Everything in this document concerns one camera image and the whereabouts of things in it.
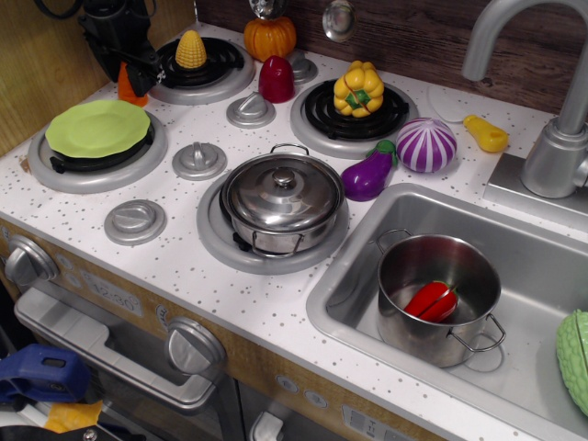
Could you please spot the stove burner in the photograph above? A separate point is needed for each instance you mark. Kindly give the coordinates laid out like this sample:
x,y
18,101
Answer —
x,y
317,124
118,176
216,234
228,70

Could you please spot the yellow toy corn cob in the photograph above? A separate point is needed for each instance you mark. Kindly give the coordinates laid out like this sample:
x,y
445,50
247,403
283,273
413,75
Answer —
x,y
191,52

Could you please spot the green toy cabbage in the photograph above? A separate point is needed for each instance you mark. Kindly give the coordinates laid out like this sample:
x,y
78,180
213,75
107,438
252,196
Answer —
x,y
571,349

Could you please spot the silver countertop knob rear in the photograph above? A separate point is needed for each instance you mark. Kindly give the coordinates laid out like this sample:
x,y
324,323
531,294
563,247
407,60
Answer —
x,y
251,112

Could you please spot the silver sink basin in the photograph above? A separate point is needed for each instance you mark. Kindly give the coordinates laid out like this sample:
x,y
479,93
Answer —
x,y
544,279

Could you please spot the orange toy carrot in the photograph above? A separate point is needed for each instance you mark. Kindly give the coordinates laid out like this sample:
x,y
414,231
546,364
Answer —
x,y
125,91

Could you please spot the back left stove burner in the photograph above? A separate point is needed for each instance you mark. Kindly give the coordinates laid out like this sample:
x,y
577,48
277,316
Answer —
x,y
228,70

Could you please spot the silver oven door handle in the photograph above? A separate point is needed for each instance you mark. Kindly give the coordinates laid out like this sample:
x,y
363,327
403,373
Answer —
x,y
131,360

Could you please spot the tall steel pot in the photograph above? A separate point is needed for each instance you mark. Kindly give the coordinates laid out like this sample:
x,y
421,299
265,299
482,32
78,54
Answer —
x,y
410,261

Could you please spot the purple striped toy onion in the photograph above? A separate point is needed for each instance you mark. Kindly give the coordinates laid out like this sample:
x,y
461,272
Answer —
x,y
426,145

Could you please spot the front left stove burner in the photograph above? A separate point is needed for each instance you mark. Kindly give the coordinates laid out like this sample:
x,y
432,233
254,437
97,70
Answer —
x,y
118,176

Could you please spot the silver oven knob left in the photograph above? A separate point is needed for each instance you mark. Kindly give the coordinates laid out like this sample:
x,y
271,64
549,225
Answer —
x,y
28,262

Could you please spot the back right stove burner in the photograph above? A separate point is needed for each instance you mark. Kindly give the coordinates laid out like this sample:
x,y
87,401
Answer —
x,y
317,124

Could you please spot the yellow toy bell pepper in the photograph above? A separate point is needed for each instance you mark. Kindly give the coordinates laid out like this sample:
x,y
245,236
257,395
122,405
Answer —
x,y
359,93

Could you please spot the silver countertop knob front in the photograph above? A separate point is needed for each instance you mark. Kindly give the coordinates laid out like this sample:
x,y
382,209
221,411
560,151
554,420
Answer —
x,y
135,222

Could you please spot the hanging steel ladle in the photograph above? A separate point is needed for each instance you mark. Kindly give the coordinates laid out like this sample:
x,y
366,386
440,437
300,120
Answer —
x,y
339,21

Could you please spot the front right stove burner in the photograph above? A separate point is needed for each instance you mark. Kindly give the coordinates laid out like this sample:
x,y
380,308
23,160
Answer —
x,y
216,234

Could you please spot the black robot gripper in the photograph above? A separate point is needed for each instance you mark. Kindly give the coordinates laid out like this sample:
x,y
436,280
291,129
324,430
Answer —
x,y
117,31

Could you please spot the silver countertop knob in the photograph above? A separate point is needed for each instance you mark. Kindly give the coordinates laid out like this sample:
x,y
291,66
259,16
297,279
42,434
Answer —
x,y
199,161
304,69
135,222
251,112

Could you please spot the red toy pepper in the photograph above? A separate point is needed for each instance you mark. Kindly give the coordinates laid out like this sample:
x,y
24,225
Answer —
x,y
434,302

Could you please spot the dark red toy vegetable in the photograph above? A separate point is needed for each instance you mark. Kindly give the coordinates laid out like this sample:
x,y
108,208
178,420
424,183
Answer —
x,y
276,80

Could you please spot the purple toy eggplant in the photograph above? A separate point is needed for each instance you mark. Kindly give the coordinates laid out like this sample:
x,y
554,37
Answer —
x,y
365,180

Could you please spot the orange toy pumpkin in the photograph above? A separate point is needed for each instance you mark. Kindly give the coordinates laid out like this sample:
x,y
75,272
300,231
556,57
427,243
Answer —
x,y
266,38

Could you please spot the hanging steel slotted spoon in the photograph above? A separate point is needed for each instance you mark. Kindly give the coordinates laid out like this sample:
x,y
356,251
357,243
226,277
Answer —
x,y
268,9

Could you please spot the silver oven knob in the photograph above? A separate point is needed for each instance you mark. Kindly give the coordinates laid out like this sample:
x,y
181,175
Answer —
x,y
191,348
28,262

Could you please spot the steel pot with lid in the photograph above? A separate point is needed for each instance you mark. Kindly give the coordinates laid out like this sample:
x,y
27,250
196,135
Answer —
x,y
283,202

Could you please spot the light green plate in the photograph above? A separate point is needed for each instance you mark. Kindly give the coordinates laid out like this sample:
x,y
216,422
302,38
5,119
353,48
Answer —
x,y
97,129

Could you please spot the yellow toy squash piece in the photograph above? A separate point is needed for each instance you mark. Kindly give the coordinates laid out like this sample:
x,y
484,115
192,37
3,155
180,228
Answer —
x,y
488,137

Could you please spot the silver countertop knob middle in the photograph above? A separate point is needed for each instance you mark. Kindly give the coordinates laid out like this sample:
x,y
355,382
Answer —
x,y
199,161

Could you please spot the silver countertop knob back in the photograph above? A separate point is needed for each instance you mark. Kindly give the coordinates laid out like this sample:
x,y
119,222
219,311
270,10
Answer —
x,y
304,69

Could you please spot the silver oven knob right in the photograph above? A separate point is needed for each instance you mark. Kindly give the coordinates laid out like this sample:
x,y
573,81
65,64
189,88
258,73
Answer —
x,y
191,348

